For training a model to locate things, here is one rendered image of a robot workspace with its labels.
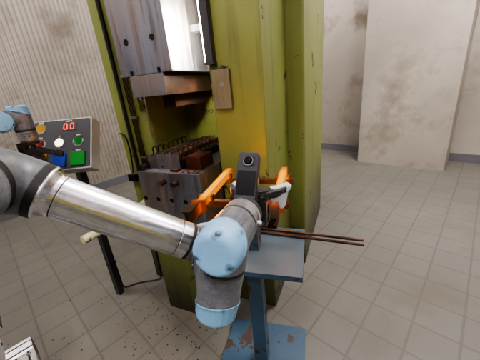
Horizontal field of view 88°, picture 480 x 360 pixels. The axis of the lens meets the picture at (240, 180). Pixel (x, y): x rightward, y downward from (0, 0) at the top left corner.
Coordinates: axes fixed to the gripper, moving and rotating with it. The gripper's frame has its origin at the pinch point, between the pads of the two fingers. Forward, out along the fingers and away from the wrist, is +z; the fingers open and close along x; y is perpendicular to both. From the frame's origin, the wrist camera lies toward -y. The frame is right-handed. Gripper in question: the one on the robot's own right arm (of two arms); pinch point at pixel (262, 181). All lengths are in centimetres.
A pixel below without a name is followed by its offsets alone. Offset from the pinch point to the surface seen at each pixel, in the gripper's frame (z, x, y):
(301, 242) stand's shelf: 29.2, 9.7, 31.8
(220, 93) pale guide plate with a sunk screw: 50, -29, -28
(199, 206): 3.0, -20.6, 9.9
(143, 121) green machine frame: 60, -80, -17
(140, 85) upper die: 42, -66, -33
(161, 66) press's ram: 39, -53, -40
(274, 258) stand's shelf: 18.1, 0.8, 33.5
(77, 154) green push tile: 35, -104, -1
